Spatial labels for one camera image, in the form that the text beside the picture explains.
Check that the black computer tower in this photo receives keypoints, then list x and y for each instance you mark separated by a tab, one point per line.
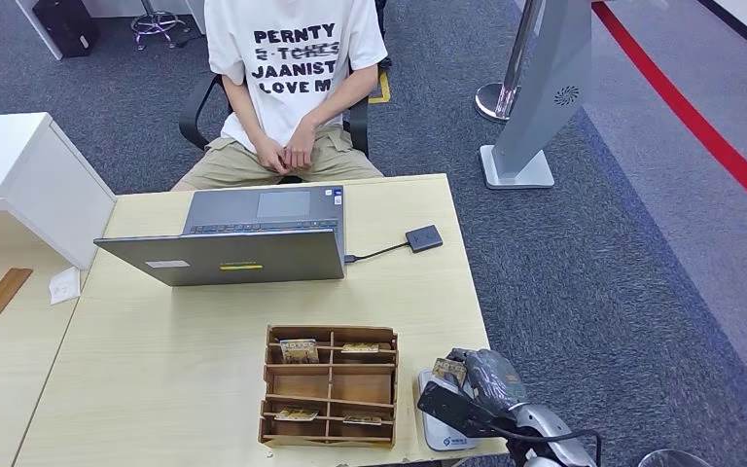
67	24

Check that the grey kiosk stand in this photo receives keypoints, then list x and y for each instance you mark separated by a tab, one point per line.
541	96

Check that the person's left hand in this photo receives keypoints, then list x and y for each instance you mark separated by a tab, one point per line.
301	145

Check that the chrome stanchion post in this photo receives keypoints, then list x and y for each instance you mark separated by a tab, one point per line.
493	101

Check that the chrome stool base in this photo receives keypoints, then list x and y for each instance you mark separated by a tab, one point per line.
154	22

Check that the white desk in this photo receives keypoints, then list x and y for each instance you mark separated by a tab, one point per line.
40	29

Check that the wooden card organizer box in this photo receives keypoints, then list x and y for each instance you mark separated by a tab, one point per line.
360	390

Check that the person's right forearm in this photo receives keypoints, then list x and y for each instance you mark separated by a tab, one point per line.
244	116

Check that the person's right hand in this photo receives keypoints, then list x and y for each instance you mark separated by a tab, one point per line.
273	158

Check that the white cabinet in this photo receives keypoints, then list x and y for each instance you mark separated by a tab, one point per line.
25	169

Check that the black office chair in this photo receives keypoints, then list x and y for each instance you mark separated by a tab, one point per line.
190	116

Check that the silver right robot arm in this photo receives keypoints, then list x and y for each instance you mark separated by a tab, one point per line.
547	428

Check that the small black square device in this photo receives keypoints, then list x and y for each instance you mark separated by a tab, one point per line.
424	238

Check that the brown wooden strip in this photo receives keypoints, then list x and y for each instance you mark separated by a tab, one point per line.
6	291

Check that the round clear bin rim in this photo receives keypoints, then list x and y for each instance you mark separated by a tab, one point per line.
673	456

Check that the person's left forearm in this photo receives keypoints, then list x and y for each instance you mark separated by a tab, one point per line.
344	96

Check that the person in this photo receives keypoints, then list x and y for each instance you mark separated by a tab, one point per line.
290	64

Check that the grey laptop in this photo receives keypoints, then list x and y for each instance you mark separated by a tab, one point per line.
219	258

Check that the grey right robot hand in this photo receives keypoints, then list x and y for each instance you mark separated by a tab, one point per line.
496	383

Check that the white paper slip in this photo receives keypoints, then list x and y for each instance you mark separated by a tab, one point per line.
65	285

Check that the white card reader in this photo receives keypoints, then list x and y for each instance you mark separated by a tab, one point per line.
444	441

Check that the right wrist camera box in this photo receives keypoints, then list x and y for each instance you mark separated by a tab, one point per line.
457	409

